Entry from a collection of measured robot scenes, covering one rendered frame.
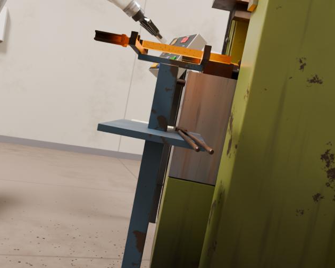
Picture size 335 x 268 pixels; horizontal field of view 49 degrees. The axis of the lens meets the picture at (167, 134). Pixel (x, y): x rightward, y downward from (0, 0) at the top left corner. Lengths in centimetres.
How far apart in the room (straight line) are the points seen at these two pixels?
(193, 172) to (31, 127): 308
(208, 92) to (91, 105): 300
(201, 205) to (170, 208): 13
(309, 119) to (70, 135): 344
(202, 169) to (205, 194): 11
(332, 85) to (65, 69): 343
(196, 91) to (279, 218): 59
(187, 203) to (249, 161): 40
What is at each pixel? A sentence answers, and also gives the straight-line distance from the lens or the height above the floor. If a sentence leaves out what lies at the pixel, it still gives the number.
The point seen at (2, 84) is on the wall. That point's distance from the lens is 438.
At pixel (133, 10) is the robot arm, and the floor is 122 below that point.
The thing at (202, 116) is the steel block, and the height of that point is 74.
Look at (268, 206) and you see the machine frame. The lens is 133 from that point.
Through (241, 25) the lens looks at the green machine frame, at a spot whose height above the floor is 123.
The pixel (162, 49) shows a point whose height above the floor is 93.
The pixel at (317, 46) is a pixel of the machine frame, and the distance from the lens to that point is 134.
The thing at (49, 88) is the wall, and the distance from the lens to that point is 436.
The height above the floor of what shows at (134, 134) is 67.
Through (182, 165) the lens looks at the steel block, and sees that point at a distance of 152.
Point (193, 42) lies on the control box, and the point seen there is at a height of 114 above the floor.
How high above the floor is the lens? 77
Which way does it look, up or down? 5 degrees down
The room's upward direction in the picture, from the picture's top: 11 degrees clockwise
